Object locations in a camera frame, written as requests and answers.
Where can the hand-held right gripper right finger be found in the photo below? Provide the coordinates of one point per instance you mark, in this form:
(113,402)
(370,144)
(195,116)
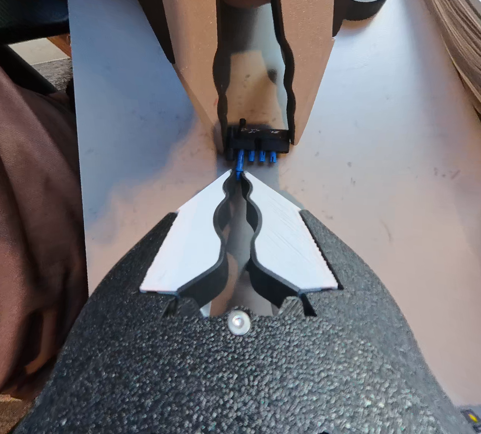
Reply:
(293,250)

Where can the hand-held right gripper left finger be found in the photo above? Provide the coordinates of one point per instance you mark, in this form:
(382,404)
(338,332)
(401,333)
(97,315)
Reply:
(184,250)

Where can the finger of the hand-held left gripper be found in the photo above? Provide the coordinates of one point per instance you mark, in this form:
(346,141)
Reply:
(308,28)
(188,28)

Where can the single blue brick pin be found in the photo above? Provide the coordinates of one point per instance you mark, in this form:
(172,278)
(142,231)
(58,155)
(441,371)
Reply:
(239,165)

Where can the black brick assembly blue pins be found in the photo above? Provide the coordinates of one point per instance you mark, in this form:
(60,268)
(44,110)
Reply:
(259,141)

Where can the light grey desk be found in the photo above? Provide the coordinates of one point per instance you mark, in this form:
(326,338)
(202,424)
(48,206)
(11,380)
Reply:
(375,178)

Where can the open instruction book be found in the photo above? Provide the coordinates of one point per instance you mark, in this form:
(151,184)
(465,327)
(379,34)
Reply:
(451,9)

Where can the person's brown sweater torso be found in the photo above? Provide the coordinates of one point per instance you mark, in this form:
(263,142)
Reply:
(37,216)

